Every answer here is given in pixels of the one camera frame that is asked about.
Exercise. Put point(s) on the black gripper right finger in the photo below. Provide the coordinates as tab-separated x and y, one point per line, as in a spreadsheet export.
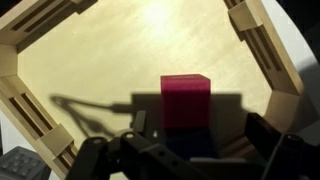
262	135

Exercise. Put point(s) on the grey keypad device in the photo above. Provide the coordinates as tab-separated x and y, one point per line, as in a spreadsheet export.
23	164

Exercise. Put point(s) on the pink block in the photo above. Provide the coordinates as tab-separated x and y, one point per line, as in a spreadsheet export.
185	101

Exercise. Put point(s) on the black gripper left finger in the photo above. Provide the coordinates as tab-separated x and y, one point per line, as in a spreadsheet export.
139	125

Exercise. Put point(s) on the wooden tray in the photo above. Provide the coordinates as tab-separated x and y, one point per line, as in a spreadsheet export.
71	69

